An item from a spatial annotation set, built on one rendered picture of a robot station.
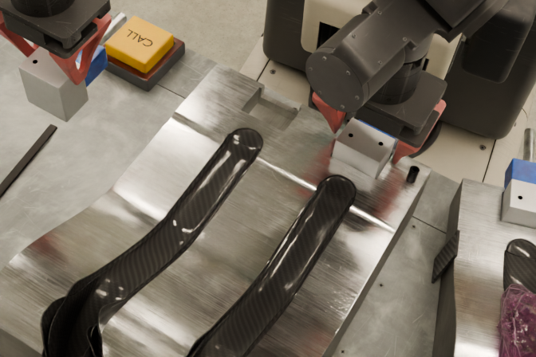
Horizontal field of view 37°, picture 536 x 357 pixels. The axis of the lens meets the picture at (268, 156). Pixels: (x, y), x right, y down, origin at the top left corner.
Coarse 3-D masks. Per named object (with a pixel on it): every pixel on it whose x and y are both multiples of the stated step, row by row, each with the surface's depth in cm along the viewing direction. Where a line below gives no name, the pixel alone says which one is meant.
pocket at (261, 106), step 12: (252, 96) 86; (264, 96) 87; (252, 108) 88; (264, 108) 88; (276, 108) 87; (288, 108) 87; (300, 108) 85; (264, 120) 87; (276, 120) 87; (288, 120) 87
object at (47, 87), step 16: (112, 32) 84; (32, 64) 77; (48, 64) 77; (96, 64) 80; (32, 80) 77; (48, 80) 76; (64, 80) 76; (32, 96) 80; (48, 96) 78; (64, 96) 77; (80, 96) 80; (64, 112) 79
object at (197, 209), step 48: (240, 144) 82; (192, 192) 78; (336, 192) 79; (144, 240) 73; (192, 240) 75; (288, 240) 76; (96, 288) 68; (288, 288) 73; (48, 336) 62; (96, 336) 63; (240, 336) 67
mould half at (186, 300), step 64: (192, 128) 82; (256, 128) 83; (320, 128) 83; (128, 192) 78; (256, 192) 79; (384, 192) 79; (64, 256) 68; (192, 256) 74; (256, 256) 75; (384, 256) 79; (0, 320) 64; (128, 320) 65; (192, 320) 66; (320, 320) 71
